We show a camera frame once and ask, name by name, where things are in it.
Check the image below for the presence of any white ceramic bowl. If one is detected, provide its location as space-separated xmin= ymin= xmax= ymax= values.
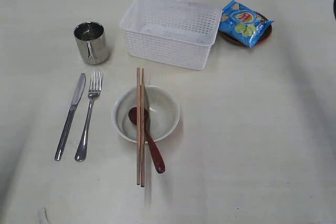
xmin=111 ymin=86 xmax=180 ymax=143

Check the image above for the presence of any blue chips snack bag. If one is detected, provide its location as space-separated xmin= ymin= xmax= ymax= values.
xmin=218 ymin=0 xmax=274 ymax=48

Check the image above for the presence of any silver table knife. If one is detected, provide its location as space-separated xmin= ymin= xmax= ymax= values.
xmin=54 ymin=73 xmax=86 ymax=161

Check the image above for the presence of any stainless steel cup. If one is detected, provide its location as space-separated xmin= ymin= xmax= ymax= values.
xmin=73 ymin=22 xmax=109 ymax=65

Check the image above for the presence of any silver fork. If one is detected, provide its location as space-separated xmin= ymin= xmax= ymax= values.
xmin=75 ymin=71 xmax=102 ymax=162

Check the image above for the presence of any brown wooden plate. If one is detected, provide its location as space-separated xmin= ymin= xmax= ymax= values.
xmin=218 ymin=25 xmax=272 ymax=48

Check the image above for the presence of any white perforated plastic basket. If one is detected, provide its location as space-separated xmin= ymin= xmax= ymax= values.
xmin=120 ymin=0 xmax=222 ymax=70

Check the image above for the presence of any wooden chopstick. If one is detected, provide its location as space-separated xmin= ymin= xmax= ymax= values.
xmin=140 ymin=68 xmax=145 ymax=187
xmin=136 ymin=68 xmax=141 ymax=185

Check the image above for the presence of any dark wooden spoon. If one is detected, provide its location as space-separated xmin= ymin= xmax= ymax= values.
xmin=128 ymin=107 xmax=165 ymax=174

